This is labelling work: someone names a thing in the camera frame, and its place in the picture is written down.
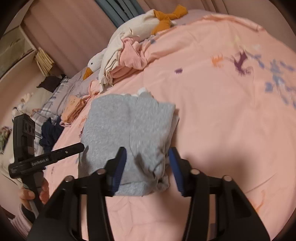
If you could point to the navy dark cloth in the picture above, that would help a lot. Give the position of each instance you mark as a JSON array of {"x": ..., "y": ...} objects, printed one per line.
[{"x": 52, "y": 134}]

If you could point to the grey printed sweatshirt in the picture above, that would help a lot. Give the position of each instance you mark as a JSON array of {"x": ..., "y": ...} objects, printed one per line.
[{"x": 111, "y": 120}]

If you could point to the pale pink folded garment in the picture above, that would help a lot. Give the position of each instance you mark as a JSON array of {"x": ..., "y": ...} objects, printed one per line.
[{"x": 69, "y": 121}]

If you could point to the plaid pillow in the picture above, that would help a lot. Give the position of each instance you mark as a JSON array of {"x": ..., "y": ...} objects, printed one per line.
[{"x": 55, "y": 97}]

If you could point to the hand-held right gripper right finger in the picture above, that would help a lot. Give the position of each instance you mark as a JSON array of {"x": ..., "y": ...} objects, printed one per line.
[{"x": 177, "y": 171}]

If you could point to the dark brown pillow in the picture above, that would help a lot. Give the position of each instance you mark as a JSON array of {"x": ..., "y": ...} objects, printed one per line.
[{"x": 50, "y": 83}]

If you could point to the person's left forearm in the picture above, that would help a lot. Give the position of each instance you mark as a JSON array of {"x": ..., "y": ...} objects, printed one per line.
[{"x": 20, "y": 222}]

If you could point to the pale framed panel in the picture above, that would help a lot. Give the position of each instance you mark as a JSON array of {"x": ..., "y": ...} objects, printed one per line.
[{"x": 16, "y": 48}]

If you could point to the white goose plush toy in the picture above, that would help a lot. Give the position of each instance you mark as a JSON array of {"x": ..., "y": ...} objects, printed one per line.
[{"x": 143, "y": 20}]

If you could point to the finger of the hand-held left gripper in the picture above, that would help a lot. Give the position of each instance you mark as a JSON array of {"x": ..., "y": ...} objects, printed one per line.
[
  {"x": 119, "y": 169},
  {"x": 69, "y": 151}
]

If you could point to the pink animal print duvet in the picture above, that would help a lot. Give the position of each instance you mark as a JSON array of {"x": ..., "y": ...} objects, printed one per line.
[{"x": 219, "y": 115}]

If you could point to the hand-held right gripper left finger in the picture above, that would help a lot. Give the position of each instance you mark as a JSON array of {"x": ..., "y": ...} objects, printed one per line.
[{"x": 119, "y": 169}]

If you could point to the pink folded garment pile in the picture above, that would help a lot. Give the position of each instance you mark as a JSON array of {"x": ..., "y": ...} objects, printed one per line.
[{"x": 131, "y": 58}]

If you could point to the peach printed folded garment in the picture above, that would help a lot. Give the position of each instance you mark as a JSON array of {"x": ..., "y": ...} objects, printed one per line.
[{"x": 74, "y": 105}]

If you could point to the small white plush toy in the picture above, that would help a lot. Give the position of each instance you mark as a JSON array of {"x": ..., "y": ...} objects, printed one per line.
[{"x": 24, "y": 99}]

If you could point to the white printed cloth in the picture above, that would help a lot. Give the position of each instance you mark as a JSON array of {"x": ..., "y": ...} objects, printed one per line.
[{"x": 5, "y": 139}]

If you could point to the person's left hand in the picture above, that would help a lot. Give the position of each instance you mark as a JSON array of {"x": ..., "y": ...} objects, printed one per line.
[{"x": 26, "y": 194}]

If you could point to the white garment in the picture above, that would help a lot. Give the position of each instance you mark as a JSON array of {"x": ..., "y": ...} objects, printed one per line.
[{"x": 111, "y": 60}]

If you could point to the teal curtain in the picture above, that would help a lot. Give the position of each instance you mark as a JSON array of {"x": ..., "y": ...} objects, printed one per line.
[{"x": 120, "y": 9}]

